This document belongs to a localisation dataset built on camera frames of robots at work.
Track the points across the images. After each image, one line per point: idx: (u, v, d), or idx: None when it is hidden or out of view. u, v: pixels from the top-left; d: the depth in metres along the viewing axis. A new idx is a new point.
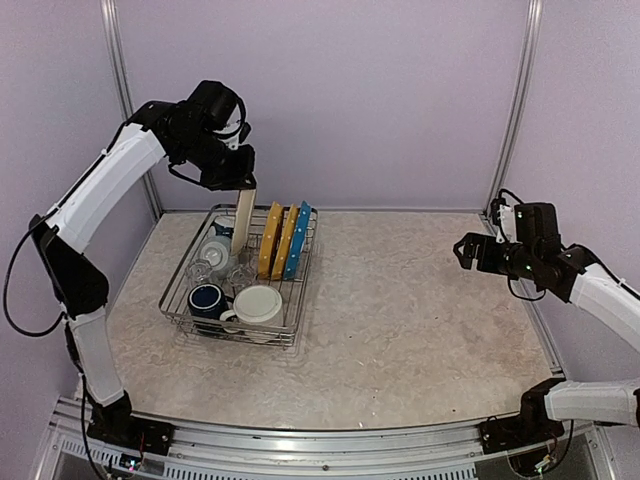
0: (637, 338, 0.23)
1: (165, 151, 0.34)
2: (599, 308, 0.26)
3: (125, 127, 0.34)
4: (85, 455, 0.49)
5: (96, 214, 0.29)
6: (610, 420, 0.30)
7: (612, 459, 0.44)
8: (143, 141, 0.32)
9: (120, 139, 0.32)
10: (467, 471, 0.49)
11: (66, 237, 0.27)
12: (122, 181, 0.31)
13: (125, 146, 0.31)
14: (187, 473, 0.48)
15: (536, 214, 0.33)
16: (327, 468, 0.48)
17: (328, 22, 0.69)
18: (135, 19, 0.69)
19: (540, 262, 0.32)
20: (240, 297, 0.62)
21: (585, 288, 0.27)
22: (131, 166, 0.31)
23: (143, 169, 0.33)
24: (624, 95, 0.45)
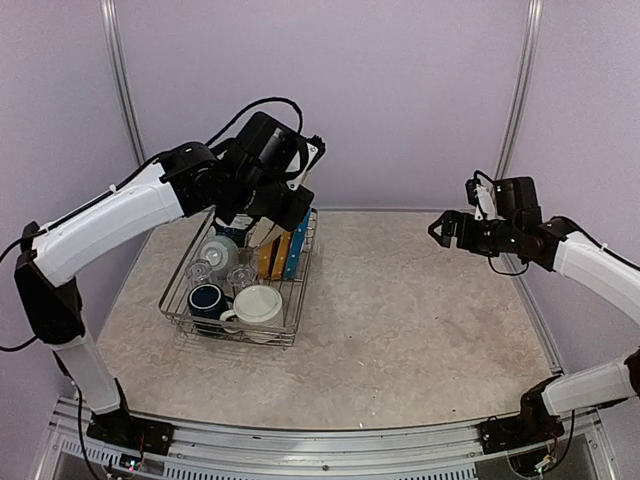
0: (623, 296, 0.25)
1: (184, 211, 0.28)
2: (585, 272, 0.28)
3: (158, 165, 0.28)
4: (81, 455, 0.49)
5: (82, 253, 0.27)
6: (606, 399, 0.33)
7: (612, 459, 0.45)
8: (151, 195, 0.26)
9: (140, 182, 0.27)
10: (468, 471, 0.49)
11: (42, 266, 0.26)
12: (119, 229, 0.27)
13: (133, 196, 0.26)
14: (187, 473, 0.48)
15: (514, 187, 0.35)
16: (327, 468, 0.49)
17: (328, 21, 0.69)
18: (134, 18, 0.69)
19: (521, 232, 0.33)
20: (240, 297, 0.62)
21: (570, 255, 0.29)
22: (131, 217, 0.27)
23: (150, 221, 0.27)
24: (625, 94, 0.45)
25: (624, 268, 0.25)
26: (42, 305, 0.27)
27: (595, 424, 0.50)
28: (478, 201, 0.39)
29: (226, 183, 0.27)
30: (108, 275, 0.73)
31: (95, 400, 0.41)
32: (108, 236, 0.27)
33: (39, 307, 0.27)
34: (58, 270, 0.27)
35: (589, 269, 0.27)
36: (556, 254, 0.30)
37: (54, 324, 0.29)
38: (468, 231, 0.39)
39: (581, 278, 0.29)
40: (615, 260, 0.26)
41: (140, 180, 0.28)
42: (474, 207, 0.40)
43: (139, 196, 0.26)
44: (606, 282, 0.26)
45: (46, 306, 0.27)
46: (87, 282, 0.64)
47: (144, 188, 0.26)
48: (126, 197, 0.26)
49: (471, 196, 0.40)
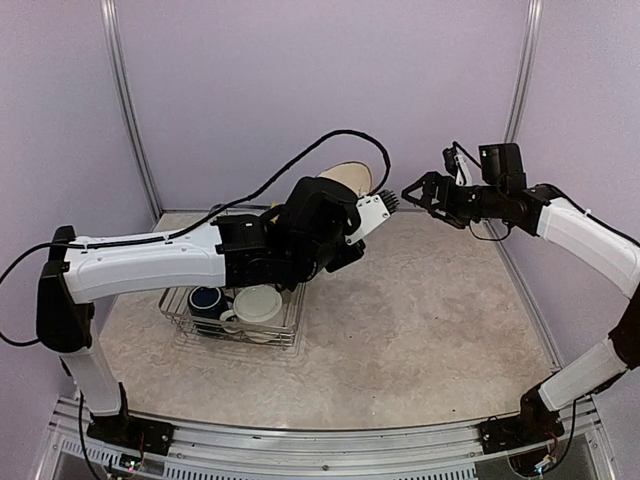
0: (605, 262, 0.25)
1: (225, 280, 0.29)
2: (568, 238, 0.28)
3: (217, 228, 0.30)
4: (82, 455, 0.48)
5: (114, 283, 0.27)
6: (600, 380, 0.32)
7: (612, 459, 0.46)
8: (204, 260, 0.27)
9: (196, 239, 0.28)
10: (468, 471, 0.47)
11: (68, 282, 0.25)
12: (161, 274, 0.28)
13: (186, 253, 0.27)
14: (187, 473, 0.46)
15: (500, 151, 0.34)
16: (327, 468, 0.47)
17: (328, 22, 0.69)
18: (135, 19, 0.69)
19: (505, 198, 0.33)
20: (240, 297, 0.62)
21: (556, 221, 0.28)
22: (178, 270, 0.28)
23: (191, 279, 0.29)
24: (625, 94, 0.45)
25: (610, 235, 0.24)
26: (56, 317, 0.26)
27: (595, 424, 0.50)
28: (459, 168, 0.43)
29: (274, 264, 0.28)
30: None
31: (93, 402, 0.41)
32: (145, 277, 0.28)
33: (51, 317, 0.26)
34: (82, 290, 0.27)
35: (575, 237, 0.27)
36: (541, 221, 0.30)
37: (60, 334, 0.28)
38: (450, 197, 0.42)
39: (567, 245, 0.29)
40: (600, 225, 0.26)
41: (195, 236, 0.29)
42: (455, 174, 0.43)
43: (191, 254, 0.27)
44: (592, 249, 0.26)
45: (58, 317, 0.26)
46: None
47: (199, 250, 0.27)
48: (179, 249, 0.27)
49: (451, 164, 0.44)
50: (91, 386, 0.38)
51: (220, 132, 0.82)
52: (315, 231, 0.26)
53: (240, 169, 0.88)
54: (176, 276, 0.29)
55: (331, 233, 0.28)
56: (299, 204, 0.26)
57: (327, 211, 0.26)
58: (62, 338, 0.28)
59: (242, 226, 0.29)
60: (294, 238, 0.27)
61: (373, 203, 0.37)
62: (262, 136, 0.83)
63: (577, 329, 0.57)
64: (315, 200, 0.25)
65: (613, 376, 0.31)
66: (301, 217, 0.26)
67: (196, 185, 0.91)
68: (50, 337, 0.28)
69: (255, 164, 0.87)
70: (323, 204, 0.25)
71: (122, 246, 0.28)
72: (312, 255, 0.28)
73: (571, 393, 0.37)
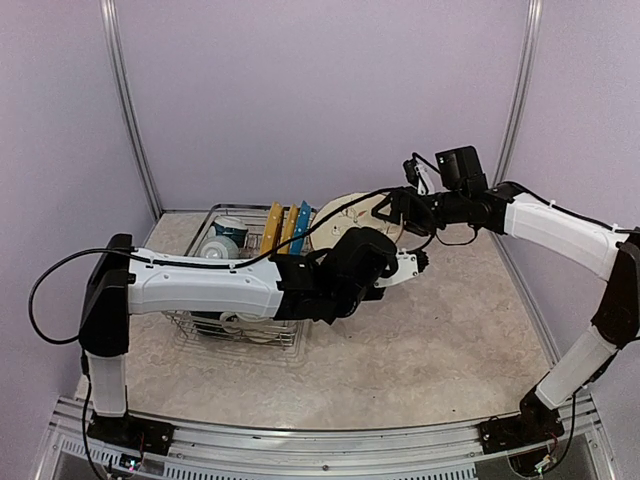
0: (574, 248, 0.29)
1: (273, 312, 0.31)
2: (536, 230, 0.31)
3: (272, 262, 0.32)
4: (85, 456, 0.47)
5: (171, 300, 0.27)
6: (594, 368, 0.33)
7: (612, 459, 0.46)
8: (264, 294, 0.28)
9: (256, 270, 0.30)
10: (468, 471, 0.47)
11: (130, 293, 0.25)
12: (218, 299, 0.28)
13: (252, 285, 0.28)
14: (187, 473, 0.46)
15: (457, 157, 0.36)
16: (327, 468, 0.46)
17: (328, 21, 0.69)
18: (135, 19, 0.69)
19: (468, 199, 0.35)
20: None
21: (522, 215, 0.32)
22: (236, 298, 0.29)
23: (244, 306, 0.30)
24: (624, 95, 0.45)
25: (576, 222, 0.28)
26: (104, 329, 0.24)
27: (595, 424, 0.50)
28: (419, 177, 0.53)
29: (319, 302, 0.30)
30: None
31: (99, 402, 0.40)
32: (202, 298, 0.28)
33: (97, 328, 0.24)
34: (138, 303, 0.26)
35: (542, 227, 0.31)
36: (508, 218, 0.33)
37: (102, 344, 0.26)
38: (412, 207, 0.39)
39: (532, 237, 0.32)
40: (564, 215, 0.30)
41: (258, 269, 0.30)
42: (418, 181, 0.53)
43: (255, 288, 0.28)
44: (558, 237, 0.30)
45: (107, 330, 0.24)
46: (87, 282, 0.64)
47: (265, 284, 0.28)
48: (243, 280, 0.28)
49: (412, 175, 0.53)
50: (101, 386, 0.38)
51: (221, 132, 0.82)
52: (359, 275, 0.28)
53: (240, 170, 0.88)
54: (230, 303, 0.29)
55: (372, 277, 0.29)
56: (344, 249, 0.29)
57: (372, 259, 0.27)
58: (104, 348, 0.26)
59: (295, 264, 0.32)
60: (341, 281, 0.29)
61: (411, 260, 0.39)
62: (262, 137, 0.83)
63: (574, 327, 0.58)
64: (364, 247, 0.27)
65: (608, 357, 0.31)
66: (350, 263, 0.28)
67: (197, 185, 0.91)
68: (89, 347, 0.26)
69: (255, 165, 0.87)
70: (369, 253, 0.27)
71: (186, 267, 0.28)
72: (355, 296, 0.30)
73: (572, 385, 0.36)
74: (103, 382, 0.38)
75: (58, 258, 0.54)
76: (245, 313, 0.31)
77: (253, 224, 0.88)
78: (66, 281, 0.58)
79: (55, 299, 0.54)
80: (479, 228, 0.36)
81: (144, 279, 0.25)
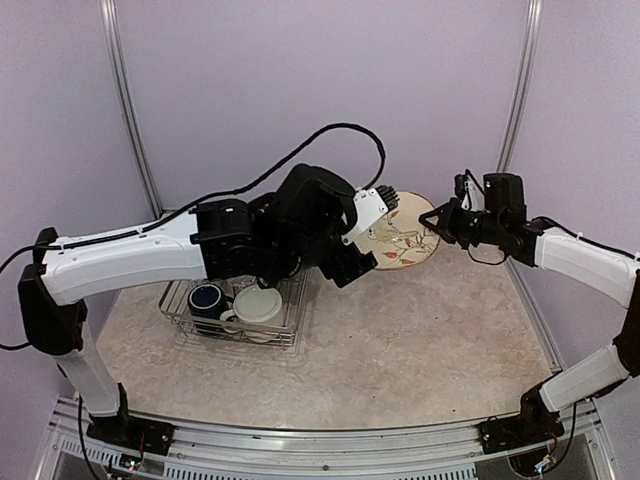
0: (602, 279, 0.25)
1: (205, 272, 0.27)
2: (565, 263, 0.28)
3: (192, 216, 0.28)
4: (81, 454, 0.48)
5: (94, 282, 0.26)
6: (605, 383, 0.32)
7: (612, 459, 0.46)
8: (177, 253, 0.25)
9: (169, 230, 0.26)
10: (468, 471, 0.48)
11: (47, 285, 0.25)
12: (140, 270, 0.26)
13: (161, 245, 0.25)
14: (186, 473, 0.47)
15: (503, 184, 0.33)
16: (327, 468, 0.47)
17: (327, 21, 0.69)
18: (134, 19, 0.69)
19: (506, 230, 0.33)
20: (240, 297, 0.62)
21: (548, 246, 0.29)
22: (153, 264, 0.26)
23: (170, 271, 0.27)
24: (625, 96, 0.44)
25: (600, 250, 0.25)
26: (43, 325, 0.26)
27: (595, 424, 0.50)
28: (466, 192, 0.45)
29: (258, 254, 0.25)
30: None
31: (91, 406, 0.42)
32: (124, 271, 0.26)
33: (37, 325, 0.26)
34: (63, 292, 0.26)
35: (569, 258, 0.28)
36: (537, 250, 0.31)
37: (52, 341, 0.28)
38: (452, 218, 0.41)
39: (562, 270, 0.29)
40: (592, 244, 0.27)
41: (172, 227, 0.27)
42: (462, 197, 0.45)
43: (165, 246, 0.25)
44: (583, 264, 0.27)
45: (48, 321, 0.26)
46: None
47: (174, 239, 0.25)
48: (153, 243, 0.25)
49: (461, 188, 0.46)
50: (90, 389, 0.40)
51: (221, 131, 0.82)
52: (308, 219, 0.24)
53: (240, 169, 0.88)
54: (157, 271, 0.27)
55: (323, 227, 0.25)
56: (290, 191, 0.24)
57: (323, 203, 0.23)
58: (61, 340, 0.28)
59: (221, 211, 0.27)
60: (282, 229, 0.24)
61: (369, 197, 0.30)
62: (263, 136, 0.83)
63: (576, 329, 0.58)
64: (313, 186, 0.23)
65: (618, 379, 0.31)
66: (296, 206, 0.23)
67: (197, 185, 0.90)
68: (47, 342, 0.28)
69: (256, 164, 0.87)
70: (319, 194, 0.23)
71: (97, 244, 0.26)
72: (299, 248, 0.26)
73: (583, 392, 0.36)
74: (82, 389, 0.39)
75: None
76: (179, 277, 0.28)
77: None
78: None
79: None
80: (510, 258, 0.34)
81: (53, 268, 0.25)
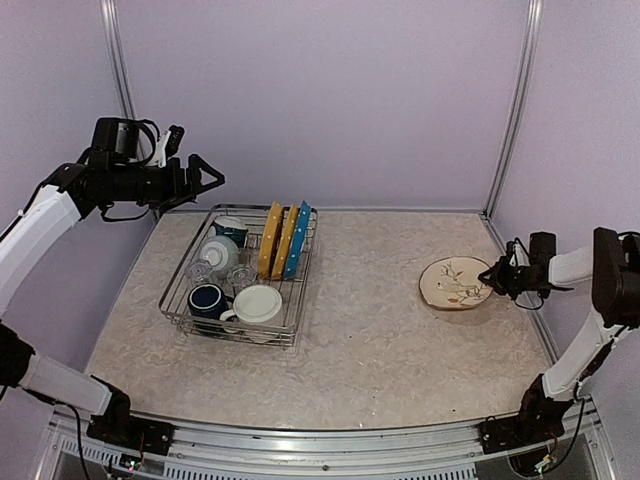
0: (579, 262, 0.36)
1: (79, 214, 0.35)
2: (563, 268, 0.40)
3: (40, 189, 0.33)
4: (77, 453, 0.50)
5: (8, 279, 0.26)
6: (590, 353, 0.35)
7: (612, 459, 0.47)
8: (60, 204, 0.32)
9: (35, 203, 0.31)
10: (468, 471, 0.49)
11: None
12: (41, 241, 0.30)
13: (42, 208, 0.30)
14: (187, 473, 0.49)
15: (534, 236, 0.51)
16: (327, 468, 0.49)
17: (326, 21, 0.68)
18: (134, 19, 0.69)
19: (532, 262, 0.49)
20: (240, 296, 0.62)
21: (555, 263, 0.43)
22: (50, 227, 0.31)
23: (57, 230, 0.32)
24: (625, 96, 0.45)
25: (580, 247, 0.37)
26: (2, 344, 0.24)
27: (595, 424, 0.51)
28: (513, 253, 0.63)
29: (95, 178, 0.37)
30: (108, 275, 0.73)
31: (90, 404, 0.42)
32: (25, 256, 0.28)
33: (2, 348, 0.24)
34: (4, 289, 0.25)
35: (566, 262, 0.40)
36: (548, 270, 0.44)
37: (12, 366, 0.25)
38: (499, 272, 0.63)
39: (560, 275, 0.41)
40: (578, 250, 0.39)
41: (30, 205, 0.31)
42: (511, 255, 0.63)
43: (44, 207, 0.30)
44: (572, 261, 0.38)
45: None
46: (87, 282, 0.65)
47: (47, 200, 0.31)
48: (35, 212, 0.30)
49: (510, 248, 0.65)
50: (80, 393, 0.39)
51: (221, 131, 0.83)
52: (120, 144, 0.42)
53: (241, 169, 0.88)
54: (49, 238, 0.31)
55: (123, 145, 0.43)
56: (104, 134, 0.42)
57: (115, 128, 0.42)
58: (12, 355, 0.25)
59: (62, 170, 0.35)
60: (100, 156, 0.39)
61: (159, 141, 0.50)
62: (263, 137, 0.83)
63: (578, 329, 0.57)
64: (109, 125, 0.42)
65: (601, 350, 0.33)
66: (105, 136, 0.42)
67: None
68: (3, 371, 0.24)
69: (256, 164, 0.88)
70: (112, 125, 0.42)
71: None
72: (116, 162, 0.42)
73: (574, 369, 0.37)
74: (72, 398, 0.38)
75: (50, 262, 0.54)
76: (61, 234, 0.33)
77: (253, 224, 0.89)
78: (65, 281, 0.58)
79: (53, 298, 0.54)
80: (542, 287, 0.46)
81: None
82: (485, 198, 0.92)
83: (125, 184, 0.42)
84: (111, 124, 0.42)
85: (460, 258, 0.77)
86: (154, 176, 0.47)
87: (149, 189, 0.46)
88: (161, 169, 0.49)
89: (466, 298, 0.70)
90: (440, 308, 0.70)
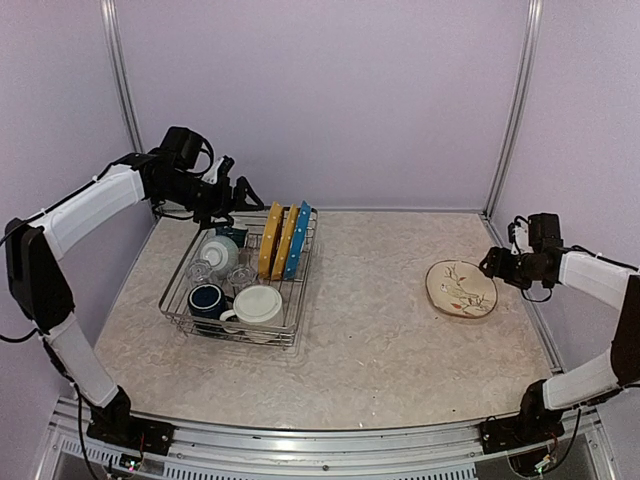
0: (603, 291, 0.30)
1: (143, 194, 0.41)
2: (578, 275, 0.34)
3: (113, 166, 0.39)
4: (81, 454, 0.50)
5: (72, 231, 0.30)
6: (589, 393, 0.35)
7: (612, 459, 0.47)
8: (128, 180, 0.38)
9: (109, 174, 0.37)
10: (468, 471, 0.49)
11: (52, 233, 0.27)
12: (105, 207, 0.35)
13: (114, 179, 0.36)
14: (187, 473, 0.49)
15: (539, 220, 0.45)
16: (327, 468, 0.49)
17: (326, 21, 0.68)
18: (134, 19, 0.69)
19: (541, 254, 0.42)
20: (240, 296, 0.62)
21: (568, 262, 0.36)
22: (116, 197, 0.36)
23: (121, 202, 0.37)
24: (625, 97, 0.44)
25: (606, 265, 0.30)
26: (49, 291, 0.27)
27: (595, 424, 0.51)
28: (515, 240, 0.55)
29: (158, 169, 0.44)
30: (109, 275, 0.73)
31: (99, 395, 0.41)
32: (91, 215, 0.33)
33: (49, 290, 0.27)
34: (64, 239, 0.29)
35: (582, 272, 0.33)
36: (560, 266, 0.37)
37: (53, 313, 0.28)
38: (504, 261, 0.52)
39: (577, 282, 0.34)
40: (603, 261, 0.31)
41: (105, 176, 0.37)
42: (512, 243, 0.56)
43: (115, 179, 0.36)
44: (591, 281, 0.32)
45: (40, 277, 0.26)
46: (87, 282, 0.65)
47: (119, 174, 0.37)
48: (108, 181, 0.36)
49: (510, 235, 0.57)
50: (93, 380, 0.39)
51: (221, 132, 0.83)
52: (185, 154, 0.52)
53: (241, 168, 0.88)
54: (112, 207, 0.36)
55: (187, 155, 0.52)
56: (176, 145, 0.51)
57: (184, 142, 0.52)
58: (59, 299, 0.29)
59: (134, 158, 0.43)
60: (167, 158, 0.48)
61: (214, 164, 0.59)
62: (263, 137, 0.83)
63: (577, 329, 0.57)
64: (181, 139, 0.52)
65: (602, 392, 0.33)
66: (176, 147, 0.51)
67: None
68: (47, 314, 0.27)
69: (256, 163, 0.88)
70: (183, 140, 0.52)
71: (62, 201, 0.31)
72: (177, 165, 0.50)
73: (580, 394, 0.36)
74: (89, 389, 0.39)
75: None
76: (123, 206, 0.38)
77: (253, 224, 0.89)
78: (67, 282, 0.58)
79: None
80: (549, 280, 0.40)
81: (48, 222, 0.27)
82: (485, 198, 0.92)
83: (182, 187, 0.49)
84: (181, 138, 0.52)
85: (464, 265, 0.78)
86: (205, 191, 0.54)
87: (198, 199, 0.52)
88: (213, 186, 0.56)
89: (469, 305, 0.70)
90: (444, 312, 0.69)
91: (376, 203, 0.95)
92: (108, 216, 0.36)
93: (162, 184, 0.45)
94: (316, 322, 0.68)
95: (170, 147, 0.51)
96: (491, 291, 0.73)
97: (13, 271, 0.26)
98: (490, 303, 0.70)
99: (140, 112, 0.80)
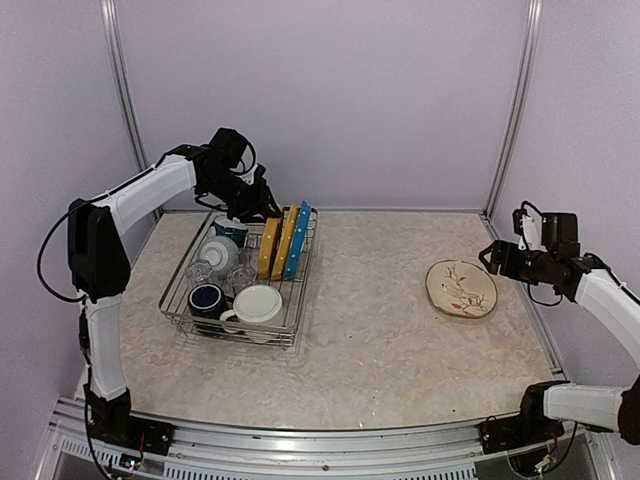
0: (625, 333, 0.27)
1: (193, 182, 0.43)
2: (597, 304, 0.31)
3: (167, 155, 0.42)
4: (85, 455, 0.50)
5: (132, 212, 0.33)
6: (587, 420, 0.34)
7: (612, 459, 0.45)
8: (182, 169, 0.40)
9: (166, 162, 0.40)
10: (468, 471, 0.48)
11: (115, 214, 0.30)
12: (162, 192, 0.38)
13: (169, 167, 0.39)
14: (186, 473, 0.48)
15: (557, 220, 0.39)
16: (327, 468, 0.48)
17: (326, 21, 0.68)
18: (134, 19, 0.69)
19: (556, 262, 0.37)
20: (239, 299, 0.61)
21: (588, 285, 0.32)
22: (171, 183, 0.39)
23: (176, 188, 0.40)
24: (625, 96, 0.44)
25: (633, 306, 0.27)
26: (110, 266, 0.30)
27: None
28: (523, 232, 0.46)
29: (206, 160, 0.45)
30: None
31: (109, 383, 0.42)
32: (149, 199, 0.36)
33: (108, 265, 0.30)
34: (125, 219, 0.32)
35: (603, 303, 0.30)
36: (579, 286, 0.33)
37: (111, 285, 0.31)
38: (511, 258, 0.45)
39: (596, 309, 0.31)
40: (628, 298, 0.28)
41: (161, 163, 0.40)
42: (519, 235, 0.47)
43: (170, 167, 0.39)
44: (612, 316, 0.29)
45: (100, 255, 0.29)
46: None
47: (174, 163, 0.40)
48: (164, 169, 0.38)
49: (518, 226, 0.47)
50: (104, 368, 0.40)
51: None
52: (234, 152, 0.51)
53: None
54: (168, 192, 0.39)
55: (234, 151, 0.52)
56: (225, 139, 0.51)
57: (232, 139, 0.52)
58: (117, 273, 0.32)
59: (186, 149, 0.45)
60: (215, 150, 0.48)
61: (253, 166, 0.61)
62: (262, 136, 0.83)
63: (577, 330, 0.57)
64: (228, 135, 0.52)
65: (596, 424, 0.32)
66: (224, 141, 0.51)
67: None
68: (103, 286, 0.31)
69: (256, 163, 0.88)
70: (231, 136, 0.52)
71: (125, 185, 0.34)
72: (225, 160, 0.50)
73: (587, 419, 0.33)
74: (101, 372, 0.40)
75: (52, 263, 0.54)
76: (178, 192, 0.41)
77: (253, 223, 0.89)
78: (68, 282, 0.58)
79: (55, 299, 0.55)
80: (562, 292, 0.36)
81: (113, 204, 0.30)
82: (485, 198, 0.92)
83: (228, 181, 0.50)
84: (229, 133, 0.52)
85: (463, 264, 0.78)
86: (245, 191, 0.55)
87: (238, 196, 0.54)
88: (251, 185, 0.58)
89: (470, 305, 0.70)
90: (443, 312, 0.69)
91: (376, 203, 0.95)
92: (164, 200, 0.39)
93: (211, 174, 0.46)
94: (316, 321, 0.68)
95: (220, 139, 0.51)
96: (491, 291, 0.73)
97: (76, 246, 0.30)
98: (490, 303, 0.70)
99: (140, 112, 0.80)
